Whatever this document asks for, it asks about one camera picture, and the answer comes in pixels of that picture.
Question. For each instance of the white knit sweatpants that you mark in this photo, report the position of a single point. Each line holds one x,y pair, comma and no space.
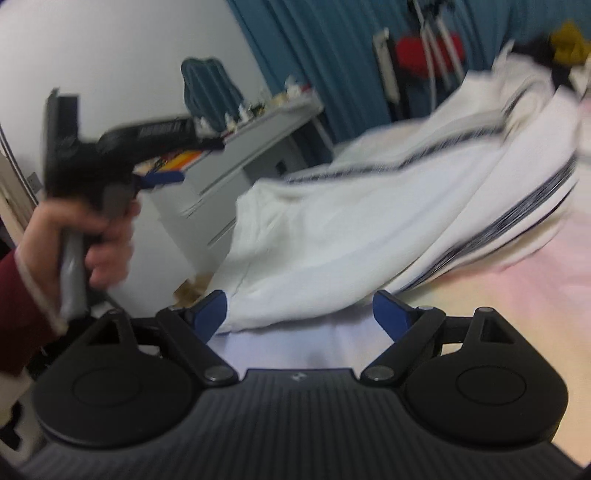
492,168

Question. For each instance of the dark red sleeve forearm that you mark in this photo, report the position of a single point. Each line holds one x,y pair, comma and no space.
28,322

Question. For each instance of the blue curtain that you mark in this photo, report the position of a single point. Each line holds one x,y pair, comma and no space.
328,44

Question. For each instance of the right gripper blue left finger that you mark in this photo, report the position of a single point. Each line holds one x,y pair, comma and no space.
187,331

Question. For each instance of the pastel tie-dye duvet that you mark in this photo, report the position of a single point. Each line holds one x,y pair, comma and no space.
546,296

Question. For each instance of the mustard yellow garment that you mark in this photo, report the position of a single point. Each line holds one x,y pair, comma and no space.
570,47

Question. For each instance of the white dressing table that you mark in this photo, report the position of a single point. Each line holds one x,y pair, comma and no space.
194,220

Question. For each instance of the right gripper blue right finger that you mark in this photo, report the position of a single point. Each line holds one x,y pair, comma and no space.
416,335

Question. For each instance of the garment steamer stand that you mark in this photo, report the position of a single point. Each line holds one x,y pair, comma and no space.
443,51

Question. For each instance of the white and black clothes pile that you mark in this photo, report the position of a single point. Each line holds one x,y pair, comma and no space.
563,73

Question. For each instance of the wavy blue-framed mirror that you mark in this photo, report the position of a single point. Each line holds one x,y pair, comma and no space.
209,92

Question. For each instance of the orange box on desk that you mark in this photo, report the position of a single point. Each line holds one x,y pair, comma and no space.
177,161

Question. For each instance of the person's left hand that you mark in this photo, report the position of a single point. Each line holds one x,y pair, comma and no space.
68,247

